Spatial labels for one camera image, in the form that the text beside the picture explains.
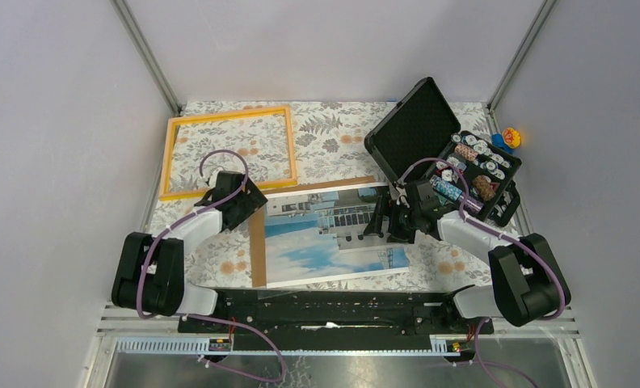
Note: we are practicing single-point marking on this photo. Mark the right aluminium corner post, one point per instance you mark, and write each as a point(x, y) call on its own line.
point(539, 20)

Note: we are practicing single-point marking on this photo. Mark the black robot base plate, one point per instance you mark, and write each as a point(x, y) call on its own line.
point(320, 320)

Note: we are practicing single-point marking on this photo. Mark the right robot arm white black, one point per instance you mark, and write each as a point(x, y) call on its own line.
point(526, 281)

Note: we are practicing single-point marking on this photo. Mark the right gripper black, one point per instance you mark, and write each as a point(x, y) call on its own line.
point(382, 208)

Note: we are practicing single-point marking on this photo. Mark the blue toy piece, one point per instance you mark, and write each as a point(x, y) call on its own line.
point(498, 142)

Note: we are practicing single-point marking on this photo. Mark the black poker chip case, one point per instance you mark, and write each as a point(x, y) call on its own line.
point(421, 126)

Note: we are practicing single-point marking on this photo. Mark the building and sky photo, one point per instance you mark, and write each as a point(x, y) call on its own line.
point(319, 235)

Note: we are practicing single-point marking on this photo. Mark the floral patterned table mat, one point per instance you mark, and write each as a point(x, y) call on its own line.
point(329, 146)

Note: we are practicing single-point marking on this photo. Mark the brown cardboard backing board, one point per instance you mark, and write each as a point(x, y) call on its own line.
point(256, 226)

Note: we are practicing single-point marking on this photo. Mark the purple chip stack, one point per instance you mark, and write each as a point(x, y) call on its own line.
point(472, 204)

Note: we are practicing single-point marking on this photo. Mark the left aluminium corner post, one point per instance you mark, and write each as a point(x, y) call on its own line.
point(141, 44)

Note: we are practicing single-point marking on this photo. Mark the brown chip stack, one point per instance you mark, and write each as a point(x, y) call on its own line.
point(484, 186)

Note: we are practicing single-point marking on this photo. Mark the aluminium corner post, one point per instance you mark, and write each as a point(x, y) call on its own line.
point(141, 44)
point(539, 20)

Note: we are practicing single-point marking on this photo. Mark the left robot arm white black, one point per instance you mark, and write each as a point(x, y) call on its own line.
point(150, 277)

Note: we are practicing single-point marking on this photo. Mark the blue white chip stack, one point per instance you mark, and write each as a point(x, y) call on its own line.
point(446, 189)

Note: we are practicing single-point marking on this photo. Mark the yellow orange toy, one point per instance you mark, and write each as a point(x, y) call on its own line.
point(511, 138)

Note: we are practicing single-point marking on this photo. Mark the pink patterned chip stack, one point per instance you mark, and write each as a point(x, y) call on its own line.
point(466, 152)

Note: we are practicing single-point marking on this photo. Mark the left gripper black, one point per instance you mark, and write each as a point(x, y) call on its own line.
point(253, 200)

